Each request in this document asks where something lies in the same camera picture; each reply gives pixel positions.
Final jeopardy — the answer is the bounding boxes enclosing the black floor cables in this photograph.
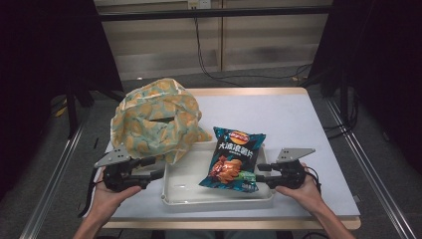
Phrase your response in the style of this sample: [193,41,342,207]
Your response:
[322,91,361,140]

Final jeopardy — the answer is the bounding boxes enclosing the person's right hand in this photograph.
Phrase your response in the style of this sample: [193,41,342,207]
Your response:
[274,161,326,217]

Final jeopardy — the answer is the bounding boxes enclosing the black horizontal bar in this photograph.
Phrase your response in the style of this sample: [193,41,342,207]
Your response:
[99,5,333,23]

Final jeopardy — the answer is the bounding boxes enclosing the black wall cable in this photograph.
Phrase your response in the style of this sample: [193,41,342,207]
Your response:
[193,17,314,88]

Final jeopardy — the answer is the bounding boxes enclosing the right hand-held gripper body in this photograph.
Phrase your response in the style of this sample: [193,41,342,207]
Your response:
[264,147,317,190]

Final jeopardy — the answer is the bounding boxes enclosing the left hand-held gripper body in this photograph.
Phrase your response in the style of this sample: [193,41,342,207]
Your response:
[94,144,151,193]

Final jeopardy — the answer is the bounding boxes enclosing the white plastic tray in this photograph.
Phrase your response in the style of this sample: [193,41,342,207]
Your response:
[160,140,276,206]

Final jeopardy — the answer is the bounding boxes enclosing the white wall socket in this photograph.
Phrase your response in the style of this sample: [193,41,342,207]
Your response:
[187,0,213,10]

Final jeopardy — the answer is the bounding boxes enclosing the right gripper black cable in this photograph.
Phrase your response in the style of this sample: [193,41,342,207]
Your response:
[305,165,322,195]

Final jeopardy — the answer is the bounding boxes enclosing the black curtain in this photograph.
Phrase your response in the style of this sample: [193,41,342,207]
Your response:
[307,0,422,175]
[0,0,124,202]

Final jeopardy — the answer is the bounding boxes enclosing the black metal stand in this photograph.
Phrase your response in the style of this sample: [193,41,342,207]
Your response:
[65,81,82,139]

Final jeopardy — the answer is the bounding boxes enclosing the orange patterned cloth bag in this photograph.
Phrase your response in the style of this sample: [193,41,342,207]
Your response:
[109,77,214,165]

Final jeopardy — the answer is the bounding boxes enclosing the metal floor rail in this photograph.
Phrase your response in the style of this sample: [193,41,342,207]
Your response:
[19,111,92,239]
[323,99,418,239]

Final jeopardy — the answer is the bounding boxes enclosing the person's left hand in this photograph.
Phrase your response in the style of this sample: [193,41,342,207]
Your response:
[89,166,142,223]

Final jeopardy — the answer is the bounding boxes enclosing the blue potato chip bag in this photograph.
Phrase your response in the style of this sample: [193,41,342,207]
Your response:
[198,125,268,194]

